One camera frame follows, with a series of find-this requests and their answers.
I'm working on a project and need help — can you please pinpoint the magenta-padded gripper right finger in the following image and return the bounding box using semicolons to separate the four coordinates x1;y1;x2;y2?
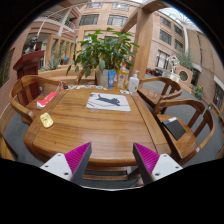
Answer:
132;142;184;185

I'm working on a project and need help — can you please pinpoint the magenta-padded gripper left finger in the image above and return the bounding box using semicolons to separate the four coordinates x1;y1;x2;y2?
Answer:
39;142;93;185

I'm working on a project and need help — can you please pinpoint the yellow computer mouse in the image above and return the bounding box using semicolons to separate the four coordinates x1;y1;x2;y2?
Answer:
39;112;55;129

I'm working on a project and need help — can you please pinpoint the white cat-print mouse pad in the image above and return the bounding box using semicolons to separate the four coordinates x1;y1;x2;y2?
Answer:
85;92;132;112

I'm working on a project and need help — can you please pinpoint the wooden armchair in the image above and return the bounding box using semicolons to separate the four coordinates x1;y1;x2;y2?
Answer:
137;76;184;109
0;131;19;162
74;68;98;86
153;98;216;166
8;74;64;126

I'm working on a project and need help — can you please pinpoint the black notebook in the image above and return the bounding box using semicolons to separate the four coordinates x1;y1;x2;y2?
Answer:
161;117;187;141

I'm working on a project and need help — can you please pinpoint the red and white bag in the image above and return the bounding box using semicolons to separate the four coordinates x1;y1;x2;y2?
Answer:
35;89;62;110

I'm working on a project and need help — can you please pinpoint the yellow flowering plant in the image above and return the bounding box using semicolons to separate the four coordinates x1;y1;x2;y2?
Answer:
194;84;205;100

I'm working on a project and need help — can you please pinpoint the white pump bottle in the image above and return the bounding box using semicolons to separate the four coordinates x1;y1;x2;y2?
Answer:
128;70;141;94

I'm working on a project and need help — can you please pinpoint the wooden planter with plants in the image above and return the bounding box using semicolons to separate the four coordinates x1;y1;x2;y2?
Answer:
38;64;98;86

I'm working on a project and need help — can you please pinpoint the yellow dish soap bottle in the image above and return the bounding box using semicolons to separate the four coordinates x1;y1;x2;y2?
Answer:
116;63;130;90

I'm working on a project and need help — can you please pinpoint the blue tube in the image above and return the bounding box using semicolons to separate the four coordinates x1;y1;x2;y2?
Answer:
107;69;117;90

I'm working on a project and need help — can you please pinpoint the white sculpture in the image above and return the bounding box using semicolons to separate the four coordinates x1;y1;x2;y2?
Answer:
168;54;183;83

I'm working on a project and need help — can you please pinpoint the green potted plant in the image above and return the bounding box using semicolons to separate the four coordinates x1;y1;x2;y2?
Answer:
65;27;140;88

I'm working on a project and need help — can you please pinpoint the dark bust statue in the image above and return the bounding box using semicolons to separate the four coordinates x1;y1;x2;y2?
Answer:
23;34;38;54

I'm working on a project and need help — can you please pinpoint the dark red wooden pedestal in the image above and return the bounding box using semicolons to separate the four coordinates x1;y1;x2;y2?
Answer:
13;49;45;98

